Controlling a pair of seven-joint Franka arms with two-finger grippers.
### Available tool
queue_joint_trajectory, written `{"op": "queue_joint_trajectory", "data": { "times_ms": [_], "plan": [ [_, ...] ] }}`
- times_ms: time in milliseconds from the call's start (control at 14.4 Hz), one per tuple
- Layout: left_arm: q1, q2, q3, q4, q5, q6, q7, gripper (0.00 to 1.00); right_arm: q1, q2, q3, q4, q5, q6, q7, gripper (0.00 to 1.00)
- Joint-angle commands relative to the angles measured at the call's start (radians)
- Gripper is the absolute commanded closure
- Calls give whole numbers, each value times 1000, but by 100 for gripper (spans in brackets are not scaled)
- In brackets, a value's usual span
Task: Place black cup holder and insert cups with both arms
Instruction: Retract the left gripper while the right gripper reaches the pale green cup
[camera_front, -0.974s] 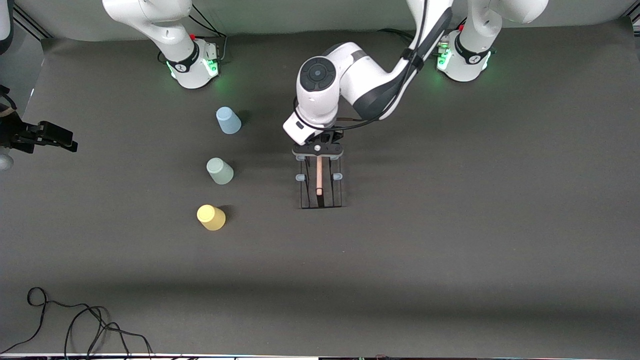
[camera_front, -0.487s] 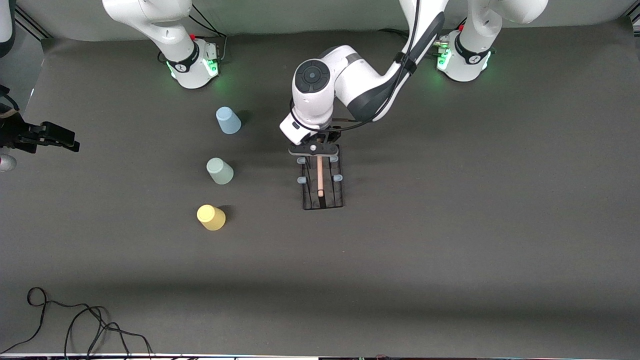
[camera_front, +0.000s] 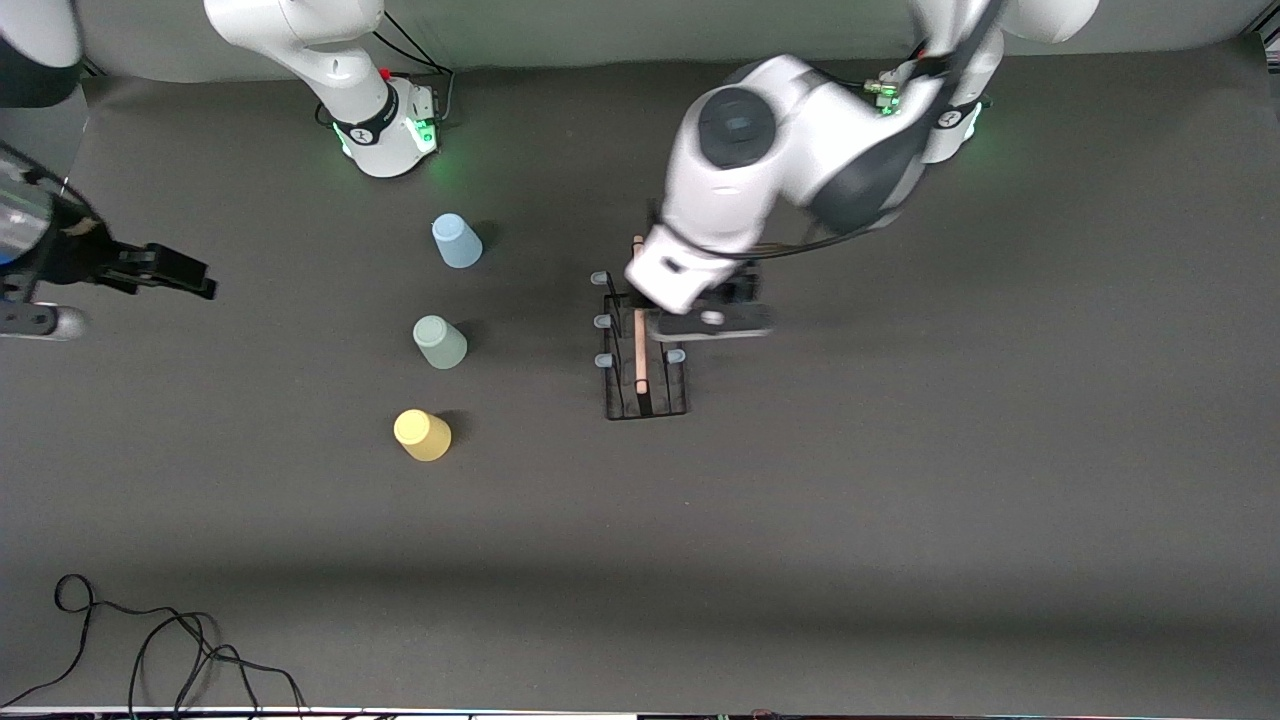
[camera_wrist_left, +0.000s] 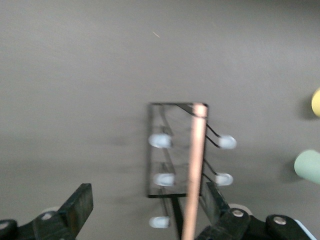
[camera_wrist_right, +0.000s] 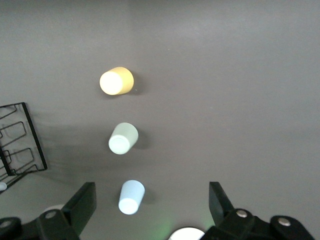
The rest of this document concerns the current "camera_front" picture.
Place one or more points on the yellow plastic cup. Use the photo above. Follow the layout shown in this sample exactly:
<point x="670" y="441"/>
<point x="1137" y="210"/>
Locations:
<point x="422" y="435"/>

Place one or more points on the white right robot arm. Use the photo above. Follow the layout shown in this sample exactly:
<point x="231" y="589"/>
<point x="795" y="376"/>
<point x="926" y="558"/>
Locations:
<point x="300" y="40"/>

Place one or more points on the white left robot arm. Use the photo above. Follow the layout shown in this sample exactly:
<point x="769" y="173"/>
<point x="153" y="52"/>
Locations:
<point x="760" y="170"/>

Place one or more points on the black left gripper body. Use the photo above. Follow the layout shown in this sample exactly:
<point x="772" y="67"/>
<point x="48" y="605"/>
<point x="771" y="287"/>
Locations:
<point x="738" y="291"/>

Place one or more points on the light blue plastic cup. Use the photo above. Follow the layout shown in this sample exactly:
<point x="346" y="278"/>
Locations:
<point x="457" y="242"/>

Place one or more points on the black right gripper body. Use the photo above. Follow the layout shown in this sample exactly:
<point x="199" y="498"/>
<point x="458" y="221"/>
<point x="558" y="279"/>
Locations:
<point x="72" y="258"/>

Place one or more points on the pale green plastic cup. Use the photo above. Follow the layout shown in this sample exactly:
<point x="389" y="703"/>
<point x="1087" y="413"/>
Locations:
<point x="440" y="342"/>

